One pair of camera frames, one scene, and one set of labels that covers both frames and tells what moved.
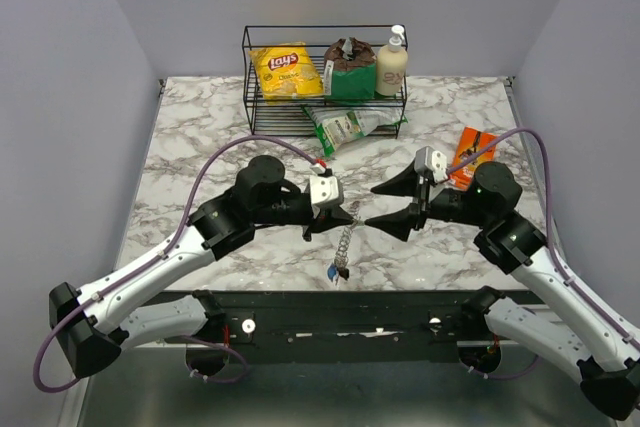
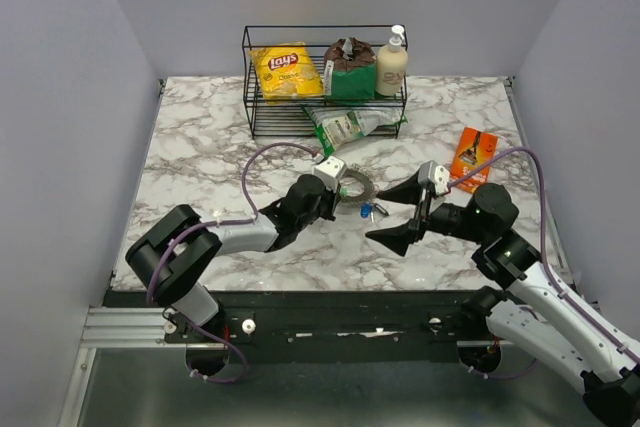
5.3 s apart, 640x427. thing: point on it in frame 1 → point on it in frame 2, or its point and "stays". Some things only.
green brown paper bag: (349, 69) stays
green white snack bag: (339, 127) stays
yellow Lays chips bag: (288, 72) stays
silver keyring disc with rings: (341, 258) → (370, 189)
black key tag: (343, 272) → (386, 212)
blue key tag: (331, 272) → (365, 210)
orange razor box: (471, 141) stays
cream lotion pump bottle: (392, 65) stays
